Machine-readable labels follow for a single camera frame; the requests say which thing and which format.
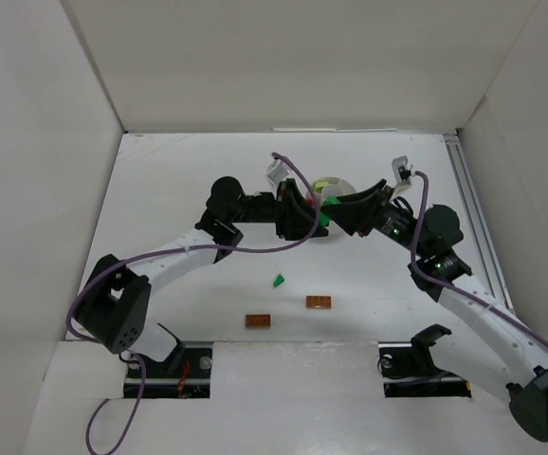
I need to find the green and yellow lego stack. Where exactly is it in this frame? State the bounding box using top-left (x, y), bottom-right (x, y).
top-left (319, 196), bottom-right (340, 228)

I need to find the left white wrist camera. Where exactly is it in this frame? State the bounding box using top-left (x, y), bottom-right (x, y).
top-left (265, 159), bottom-right (290, 188)

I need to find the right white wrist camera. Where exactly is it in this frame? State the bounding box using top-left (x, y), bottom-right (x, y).
top-left (392, 155), bottom-right (413, 193)

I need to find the white round divided container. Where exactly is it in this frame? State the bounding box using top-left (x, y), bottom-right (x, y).
top-left (312, 177), bottom-right (356, 242)

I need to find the aluminium rail right side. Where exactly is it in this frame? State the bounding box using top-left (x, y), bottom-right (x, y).
top-left (443, 133), bottom-right (515, 313)

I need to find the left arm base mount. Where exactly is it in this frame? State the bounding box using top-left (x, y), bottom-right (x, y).
top-left (119, 322), bottom-right (213, 399)

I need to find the small green sloped lego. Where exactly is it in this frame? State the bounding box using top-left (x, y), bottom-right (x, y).
top-left (273, 274), bottom-right (284, 288)

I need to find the yellow-green lego brick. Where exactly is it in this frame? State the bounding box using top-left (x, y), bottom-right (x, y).
top-left (314, 181), bottom-right (340, 199)

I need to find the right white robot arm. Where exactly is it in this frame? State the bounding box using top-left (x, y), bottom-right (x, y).
top-left (320, 181), bottom-right (548, 443)

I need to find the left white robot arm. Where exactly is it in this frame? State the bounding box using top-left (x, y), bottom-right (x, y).
top-left (69, 176), bottom-right (328, 370)

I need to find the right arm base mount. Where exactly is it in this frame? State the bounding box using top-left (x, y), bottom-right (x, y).
top-left (376, 324), bottom-right (472, 399)

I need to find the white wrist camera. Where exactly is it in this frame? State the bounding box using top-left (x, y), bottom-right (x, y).
top-left (265, 159), bottom-right (290, 188)
top-left (392, 155), bottom-right (413, 193)

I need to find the brown lego plate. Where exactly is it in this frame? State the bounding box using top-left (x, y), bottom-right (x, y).
top-left (305, 295), bottom-right (332, 309)

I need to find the orange lego brick front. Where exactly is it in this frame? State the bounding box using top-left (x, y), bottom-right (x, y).
top-left (245, 314), bottom-right (271, 329)

